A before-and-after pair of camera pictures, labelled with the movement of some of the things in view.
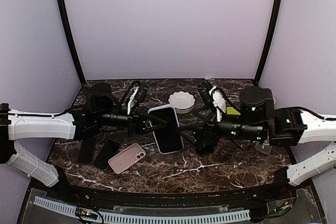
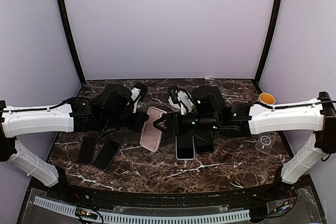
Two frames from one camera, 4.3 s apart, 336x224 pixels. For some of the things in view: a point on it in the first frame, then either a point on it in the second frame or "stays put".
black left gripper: [138, 121] stays put
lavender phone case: [168, 138] -> [185, 148]
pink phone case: [122, 161] -> [151, 135]
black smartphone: [86, 151] stays put
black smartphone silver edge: [168, 138] -> [185, 148]
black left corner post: [61, 0] stays put
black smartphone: [108, 150] stays put
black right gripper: [199, 130] -> [169, 118]
